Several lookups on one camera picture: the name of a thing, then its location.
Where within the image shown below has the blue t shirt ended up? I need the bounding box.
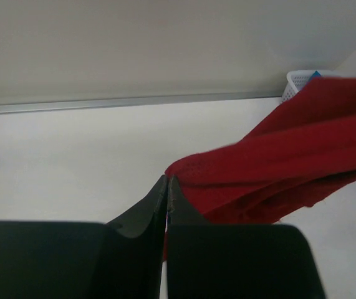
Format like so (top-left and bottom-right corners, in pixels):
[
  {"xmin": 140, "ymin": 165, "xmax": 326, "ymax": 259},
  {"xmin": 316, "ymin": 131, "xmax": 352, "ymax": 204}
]
[{"xmin": 309, "ymin": 71, "xmax": 322, "ymax": 80}]

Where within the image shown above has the aluminium table edge rail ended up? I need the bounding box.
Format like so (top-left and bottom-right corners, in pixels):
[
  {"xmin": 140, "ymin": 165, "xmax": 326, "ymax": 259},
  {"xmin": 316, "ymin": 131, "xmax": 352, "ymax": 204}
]
[{"xmin": 0, "ymin": 91, "xmax": 281, "ymax": 115}]

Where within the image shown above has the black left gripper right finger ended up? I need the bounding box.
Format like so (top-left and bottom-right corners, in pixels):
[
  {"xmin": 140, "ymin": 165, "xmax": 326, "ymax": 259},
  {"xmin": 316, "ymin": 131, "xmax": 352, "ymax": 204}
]
[{"xmin": 166, "ymin": 177, "xmax": 326, "ymax": 298}]

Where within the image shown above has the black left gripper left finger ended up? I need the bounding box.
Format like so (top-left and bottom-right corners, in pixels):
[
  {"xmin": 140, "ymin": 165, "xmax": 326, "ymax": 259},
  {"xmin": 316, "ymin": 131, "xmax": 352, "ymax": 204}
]
[{"xmin": 0, "ymin": 176, "xmax": 168, "ymax": 298}]

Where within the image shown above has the red t shirt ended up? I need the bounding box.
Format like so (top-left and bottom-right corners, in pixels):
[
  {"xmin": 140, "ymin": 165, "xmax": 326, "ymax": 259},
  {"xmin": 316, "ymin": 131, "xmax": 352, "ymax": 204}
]
[{"xmin": 161, "ymin": 76, "xmax": 356, "ymax": 262}]

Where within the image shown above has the white plastic laundry basket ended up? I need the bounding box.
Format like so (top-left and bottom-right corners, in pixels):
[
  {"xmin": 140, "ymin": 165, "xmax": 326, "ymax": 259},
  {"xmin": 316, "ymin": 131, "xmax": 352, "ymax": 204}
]
[{"xmin": 281, "ymin": 70, "xmax": 341, "ymax": 103}]

